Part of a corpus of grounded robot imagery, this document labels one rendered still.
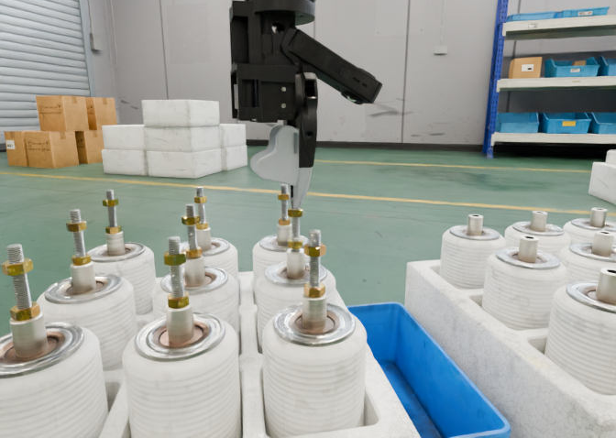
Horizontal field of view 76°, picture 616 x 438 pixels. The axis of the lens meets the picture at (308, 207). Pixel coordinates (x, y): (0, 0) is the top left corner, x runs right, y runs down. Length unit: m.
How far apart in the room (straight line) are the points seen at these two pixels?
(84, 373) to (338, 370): 0.21
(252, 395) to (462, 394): 0.28
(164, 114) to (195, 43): 3.56
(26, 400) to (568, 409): 0.46
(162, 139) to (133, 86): 4.16
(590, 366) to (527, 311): 0.11
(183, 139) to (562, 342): 2.68
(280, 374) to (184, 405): 0.08
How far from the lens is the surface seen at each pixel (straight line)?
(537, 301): 0.58
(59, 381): 0.38
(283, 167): 0.42
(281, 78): 0.41
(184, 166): 2.95
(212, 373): 0.35
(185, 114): 2.90
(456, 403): 0.60
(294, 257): 0.46
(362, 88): 0.45
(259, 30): 0.43
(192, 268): 0.47
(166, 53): 6.77
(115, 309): 0.48
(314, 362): 0.34
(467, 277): 0.67
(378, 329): 0.73
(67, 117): 4.05
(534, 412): 0.53
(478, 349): 0.59
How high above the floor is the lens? 0.44
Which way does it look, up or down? 13 degrees down
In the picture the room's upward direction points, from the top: straight up
